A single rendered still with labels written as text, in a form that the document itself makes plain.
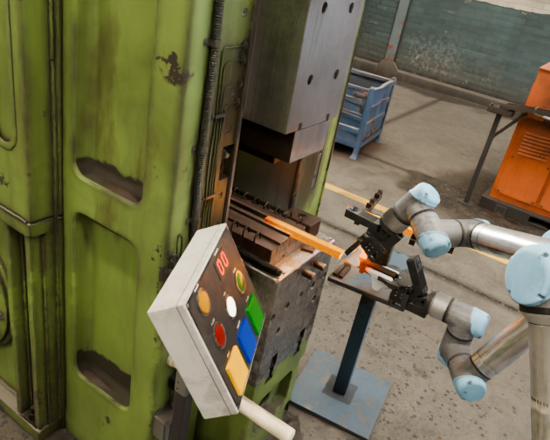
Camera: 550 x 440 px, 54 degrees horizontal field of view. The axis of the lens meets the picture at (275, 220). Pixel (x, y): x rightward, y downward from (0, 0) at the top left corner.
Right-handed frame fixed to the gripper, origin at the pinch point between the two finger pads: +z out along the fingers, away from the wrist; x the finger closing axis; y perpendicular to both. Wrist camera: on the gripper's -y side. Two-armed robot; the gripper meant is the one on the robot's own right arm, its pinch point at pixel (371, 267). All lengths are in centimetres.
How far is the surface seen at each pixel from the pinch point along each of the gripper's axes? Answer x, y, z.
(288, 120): -17, -40, 27
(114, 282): -38, 22, 67
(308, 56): -13, -57, 27
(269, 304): -16.0, 18.1, 23.2
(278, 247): -8.8, 2.4, 27.7
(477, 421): 81, 102, -45
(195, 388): -71, 0, 7
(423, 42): 753, 34, 242
